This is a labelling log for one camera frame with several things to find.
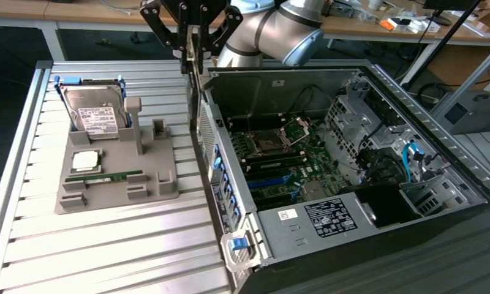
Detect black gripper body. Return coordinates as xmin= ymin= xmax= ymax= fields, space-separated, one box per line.
xmin=160 ymin=0 xmax=229 ymax=16

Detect graphics card with metal bracket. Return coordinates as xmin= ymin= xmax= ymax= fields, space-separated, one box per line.
xmin=179 ymin=24 xmax=208 ymax=122

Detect hard disk drive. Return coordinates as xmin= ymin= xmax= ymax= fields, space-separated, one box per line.
xmin=52 ymin=75 xmax=127 ymax=129

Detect grey metal desk device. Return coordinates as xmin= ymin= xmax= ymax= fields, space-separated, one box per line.
xmin=325 ymin=0 xmax=356 ymax=18

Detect wooden desk grey legs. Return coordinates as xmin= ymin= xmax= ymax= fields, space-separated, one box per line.
xmin=323 ymin=0 xmax=490 ymax=89
xmin=0 ymin=0 xmax=229 ymax=62

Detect metal socket cover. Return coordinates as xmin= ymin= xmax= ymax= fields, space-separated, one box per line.
xmin=280 ymin=116 xmax=312 ymax=146

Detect CPU socket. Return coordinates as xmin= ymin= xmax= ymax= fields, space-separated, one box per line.
xmin=247 ymin=130 xmax=289 ymax=156

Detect perforated metal drive cage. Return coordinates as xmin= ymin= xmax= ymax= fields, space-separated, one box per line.
xmin=324 ymin=93 xmax=377 ymax=154

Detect grey parts rack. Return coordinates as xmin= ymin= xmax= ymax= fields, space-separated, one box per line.
xmin=55 ymin=96 xmax=180 ymax=215

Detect silver CPU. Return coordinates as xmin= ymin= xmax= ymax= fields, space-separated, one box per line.
xmin=72 ymin=152 xmax=100 ymax=171

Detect small white box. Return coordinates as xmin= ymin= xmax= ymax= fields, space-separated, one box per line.
xmin=408 ymin=18 xmax=441 ymax=34

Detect green RAM stick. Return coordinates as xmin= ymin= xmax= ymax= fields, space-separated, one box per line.
xmin=64 ymin=170 xmax=145 ymax=184

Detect black stand pole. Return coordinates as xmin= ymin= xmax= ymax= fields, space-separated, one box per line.
xmin=399 ymin=0 xmax=487 ymax=91

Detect green motherboard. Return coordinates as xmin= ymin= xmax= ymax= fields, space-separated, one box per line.
xmin=228 ymin=113 xmax=352 ymax=212

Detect blue expansion slot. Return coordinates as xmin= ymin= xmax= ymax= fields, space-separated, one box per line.
xmin=247 ymin=174 xmax=293 ymax=189

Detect black monitor with stand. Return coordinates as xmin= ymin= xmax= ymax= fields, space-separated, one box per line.
xmin=423 ymin=0 xmax=481 ymax=26

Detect silver chipset heat sink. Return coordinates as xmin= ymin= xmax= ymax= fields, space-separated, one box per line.
xmin=301 ymin=182 xmax=332 ymax=198

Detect black case fan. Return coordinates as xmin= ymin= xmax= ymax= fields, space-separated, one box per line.
xmin=357 ymin=146 xmax=409 ymax=187

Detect grey computer tower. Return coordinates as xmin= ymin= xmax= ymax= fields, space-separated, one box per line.
xmin=431 ymin=90 xmax=490 ymax=135

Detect grey power supply unit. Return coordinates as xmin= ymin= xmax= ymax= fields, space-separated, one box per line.
xmin=255 ymin=195 xmax=377 ymax=261

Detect blue case latch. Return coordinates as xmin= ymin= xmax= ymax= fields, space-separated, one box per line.
xmin=228 ymin=238 xmax=249 ymax=252

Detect metal disk bay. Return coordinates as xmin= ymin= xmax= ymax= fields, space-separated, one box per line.
xmin=399 ymin=173 xmax=471 ymax=217

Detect open black PC case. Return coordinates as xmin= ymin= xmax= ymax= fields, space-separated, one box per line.
xmin=187 ymin=59 xmax=490 ymax=294

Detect blue disk wire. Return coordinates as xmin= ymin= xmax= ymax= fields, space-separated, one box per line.
xmin=403 ymin=139 xmax=424 ymax=184

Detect grey case handle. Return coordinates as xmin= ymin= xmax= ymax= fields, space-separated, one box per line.
xmin=220 ymin=230 xmax=263 ymax=273

